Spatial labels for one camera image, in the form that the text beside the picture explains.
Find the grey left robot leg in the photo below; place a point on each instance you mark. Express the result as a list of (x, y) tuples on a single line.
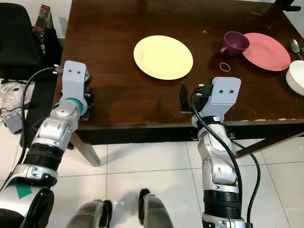
[(90, 216)]

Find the tan rubber band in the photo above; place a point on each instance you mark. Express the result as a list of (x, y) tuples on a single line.
[(220, 67)]

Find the dark wooden table brace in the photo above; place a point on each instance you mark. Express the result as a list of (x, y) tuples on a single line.
[(266, 142)]

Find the black and red box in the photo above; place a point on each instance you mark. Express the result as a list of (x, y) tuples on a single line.
[(44, 23)]

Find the grey power adapter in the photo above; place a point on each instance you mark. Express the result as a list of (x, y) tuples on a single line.
[(13, 122)]

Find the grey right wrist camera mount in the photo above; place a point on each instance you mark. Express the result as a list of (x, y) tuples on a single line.
[(223, 97)]

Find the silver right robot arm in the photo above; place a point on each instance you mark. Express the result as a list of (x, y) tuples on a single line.
[(216, 161)]

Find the purple mug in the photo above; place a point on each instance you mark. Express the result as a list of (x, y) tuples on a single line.
[(234, 45)]

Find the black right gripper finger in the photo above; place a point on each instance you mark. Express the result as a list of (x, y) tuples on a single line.
[(185, 97)]

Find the grey right robot leg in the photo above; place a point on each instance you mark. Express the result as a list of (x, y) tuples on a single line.
[(156, 211)]

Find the metal spoon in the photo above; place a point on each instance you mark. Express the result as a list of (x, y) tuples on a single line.
[(295, 46)]

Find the pink plate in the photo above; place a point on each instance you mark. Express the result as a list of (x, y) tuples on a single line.
[(268, 52)]

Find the wooden table leg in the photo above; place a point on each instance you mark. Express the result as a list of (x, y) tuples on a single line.
[(85, 149)]

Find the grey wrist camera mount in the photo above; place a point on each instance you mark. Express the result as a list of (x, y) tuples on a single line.
[(74, 78), (223, 97)]

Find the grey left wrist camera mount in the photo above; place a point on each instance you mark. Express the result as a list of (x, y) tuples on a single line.
[(74, 78)]

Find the white bowl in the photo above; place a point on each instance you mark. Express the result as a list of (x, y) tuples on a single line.
[(297, 78)]

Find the black office chair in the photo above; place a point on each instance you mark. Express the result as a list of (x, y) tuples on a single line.
[(21, 42)]

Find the yellow plate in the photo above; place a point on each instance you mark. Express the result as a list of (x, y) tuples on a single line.
[(163, 57)]

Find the black floor mat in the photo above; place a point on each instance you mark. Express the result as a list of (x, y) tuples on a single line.
[(42, 95)]

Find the grey robot leg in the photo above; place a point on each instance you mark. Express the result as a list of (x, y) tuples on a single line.
[(156, 211), (90, 216)]

